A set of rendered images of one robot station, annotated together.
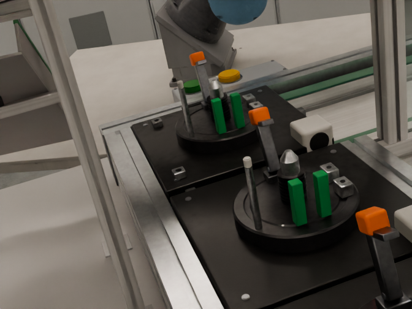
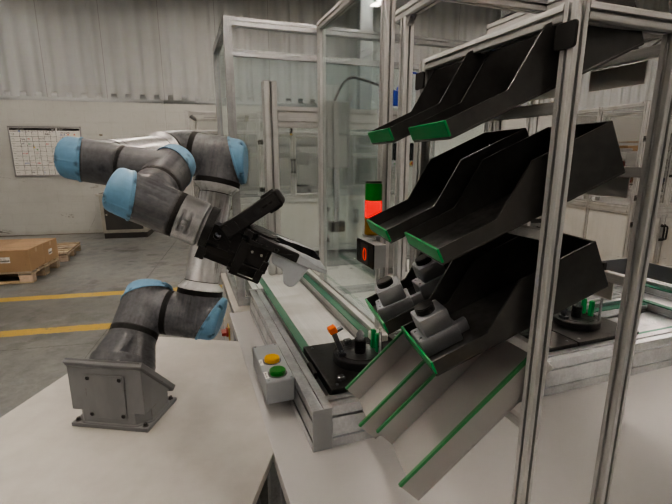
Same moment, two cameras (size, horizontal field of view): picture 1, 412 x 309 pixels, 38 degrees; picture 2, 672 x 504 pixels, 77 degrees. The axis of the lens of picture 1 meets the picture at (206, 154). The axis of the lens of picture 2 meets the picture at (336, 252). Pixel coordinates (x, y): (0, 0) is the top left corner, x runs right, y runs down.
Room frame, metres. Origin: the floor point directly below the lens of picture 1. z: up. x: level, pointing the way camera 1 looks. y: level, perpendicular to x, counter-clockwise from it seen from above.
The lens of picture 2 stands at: (1.00, 0.97, 1.49)
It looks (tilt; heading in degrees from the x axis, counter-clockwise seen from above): 13 degrees down; 262
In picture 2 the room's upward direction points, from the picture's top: straight up
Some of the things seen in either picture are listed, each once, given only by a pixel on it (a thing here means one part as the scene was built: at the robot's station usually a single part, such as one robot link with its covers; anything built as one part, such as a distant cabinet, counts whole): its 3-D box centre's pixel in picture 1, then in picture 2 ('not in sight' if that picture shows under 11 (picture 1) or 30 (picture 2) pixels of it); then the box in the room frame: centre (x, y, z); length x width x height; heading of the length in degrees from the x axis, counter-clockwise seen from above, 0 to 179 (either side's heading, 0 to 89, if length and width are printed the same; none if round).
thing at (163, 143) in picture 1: (224, 135); (359, 361); (0.80, -0.03, 0.96); 0.24 x 0.24 x 0.02; 12
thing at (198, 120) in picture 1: (222, 124); (360, 355); (0.80, -0.03, 0.98); 0.14 x 0.14 x 0.02
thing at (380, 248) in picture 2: not in sight; (373, 223); (0.73, -0.24, 1.29); 0.12 x 0.05 x 0.25; 102
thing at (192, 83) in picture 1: (193, 88); (277, 372); (1.02, 0.00, 0.96); 0.04 x 0.04 x 0.02
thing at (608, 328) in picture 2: not in sight; (577, 309); (0.08, -0.19, 1.01); 0.24 x 0.24 x 0.13; 12
